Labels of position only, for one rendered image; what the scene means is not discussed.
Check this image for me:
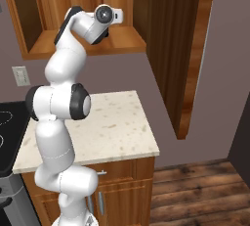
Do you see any wooden base cabinet door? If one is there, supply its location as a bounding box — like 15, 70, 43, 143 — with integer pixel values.
93, 179, 153, 226
31, 193, 95, 226

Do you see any wooden base cabinet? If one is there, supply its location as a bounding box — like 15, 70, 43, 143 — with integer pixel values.
21, 156, 156, 226

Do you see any wooden drawer front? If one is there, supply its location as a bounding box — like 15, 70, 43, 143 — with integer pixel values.
21, 158, 138, 201

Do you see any open wooden wall cabinet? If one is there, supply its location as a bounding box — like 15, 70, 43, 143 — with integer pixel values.
0, 0, 151, 62

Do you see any black and silver stove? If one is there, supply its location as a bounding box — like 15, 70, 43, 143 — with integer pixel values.
0, 100, 42, 226

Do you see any silver cabinet door handle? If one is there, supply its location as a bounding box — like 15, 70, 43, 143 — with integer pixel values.
86, 195, 95, 216
97, 191, 106, 217

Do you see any white wall outlet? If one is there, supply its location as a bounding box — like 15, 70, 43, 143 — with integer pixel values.
12, 66, 31, 88

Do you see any wooden wall cabinet door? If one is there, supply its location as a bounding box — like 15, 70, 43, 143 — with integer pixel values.
145, 0, 219, 141

